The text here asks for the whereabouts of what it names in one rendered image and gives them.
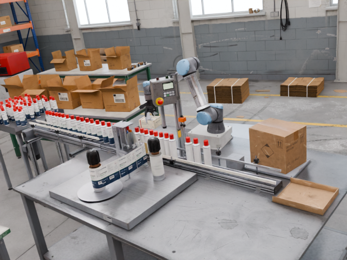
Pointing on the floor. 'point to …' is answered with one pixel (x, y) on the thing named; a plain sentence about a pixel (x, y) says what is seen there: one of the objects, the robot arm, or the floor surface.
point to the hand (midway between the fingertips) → (150, 119)
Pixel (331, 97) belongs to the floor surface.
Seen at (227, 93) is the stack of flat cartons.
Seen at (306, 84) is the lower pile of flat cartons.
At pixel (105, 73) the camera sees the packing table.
